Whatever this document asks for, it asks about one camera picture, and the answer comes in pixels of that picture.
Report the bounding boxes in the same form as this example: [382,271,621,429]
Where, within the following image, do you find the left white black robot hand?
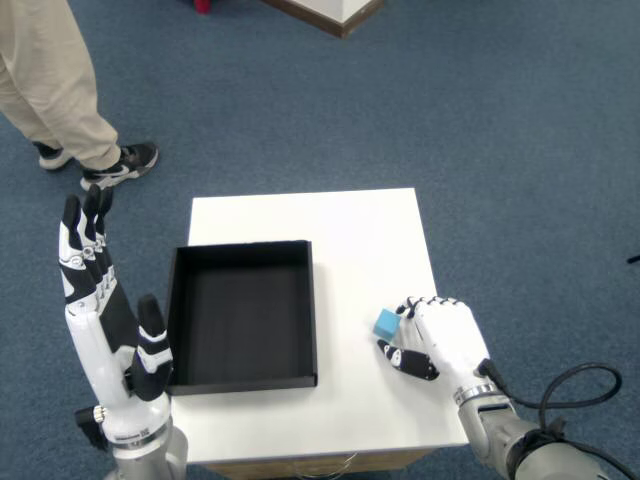
[58,184,174,445]

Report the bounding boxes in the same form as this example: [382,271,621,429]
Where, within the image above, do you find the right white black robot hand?
[377,294,502,402]

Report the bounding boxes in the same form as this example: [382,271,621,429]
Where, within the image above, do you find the blue cube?
[372,307,404,342]

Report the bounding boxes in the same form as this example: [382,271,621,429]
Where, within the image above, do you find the black open box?
[163,239,320,397]

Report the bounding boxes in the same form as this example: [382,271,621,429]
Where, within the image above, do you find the black left wrist connector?
[74,405,111,451]

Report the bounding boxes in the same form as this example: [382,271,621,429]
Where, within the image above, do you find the white square table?
[169,187,471,474]

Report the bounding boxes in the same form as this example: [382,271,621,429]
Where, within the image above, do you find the black white sneaker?
[79,142,160,192]
[33,141,75,171]

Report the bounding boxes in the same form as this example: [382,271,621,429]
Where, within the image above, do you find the beige trousers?
[0,0,122,171]

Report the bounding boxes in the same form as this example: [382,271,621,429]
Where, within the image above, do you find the white furniture with wooden base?
[259,0,386,39]

